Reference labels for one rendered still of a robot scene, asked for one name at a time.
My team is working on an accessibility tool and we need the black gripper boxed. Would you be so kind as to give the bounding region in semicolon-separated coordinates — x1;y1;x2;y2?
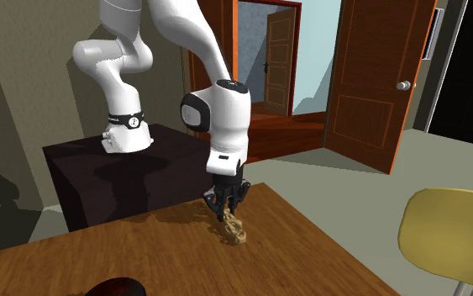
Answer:
202;162;252;223

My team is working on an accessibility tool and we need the tan wooden block figure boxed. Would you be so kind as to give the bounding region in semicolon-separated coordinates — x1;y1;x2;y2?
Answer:
221;209;248;247

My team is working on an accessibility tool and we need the dark robot stand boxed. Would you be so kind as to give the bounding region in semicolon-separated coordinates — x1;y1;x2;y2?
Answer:
42;124;218;233

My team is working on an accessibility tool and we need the dark brown bowl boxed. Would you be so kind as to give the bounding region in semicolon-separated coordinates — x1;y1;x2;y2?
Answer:
83;277;150;296

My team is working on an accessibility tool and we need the brown door with silver knob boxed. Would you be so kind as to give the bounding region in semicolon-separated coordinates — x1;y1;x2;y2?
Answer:
323;0;439;176

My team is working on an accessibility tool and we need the yellow chair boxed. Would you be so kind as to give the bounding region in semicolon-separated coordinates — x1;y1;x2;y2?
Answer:
397;188;473;296

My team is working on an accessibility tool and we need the brown door with black handle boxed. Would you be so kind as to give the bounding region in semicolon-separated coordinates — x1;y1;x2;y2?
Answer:
262;8;297;117

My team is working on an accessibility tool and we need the red-brown door frame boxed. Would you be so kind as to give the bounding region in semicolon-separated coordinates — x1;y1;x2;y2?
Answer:
187;0;303;143

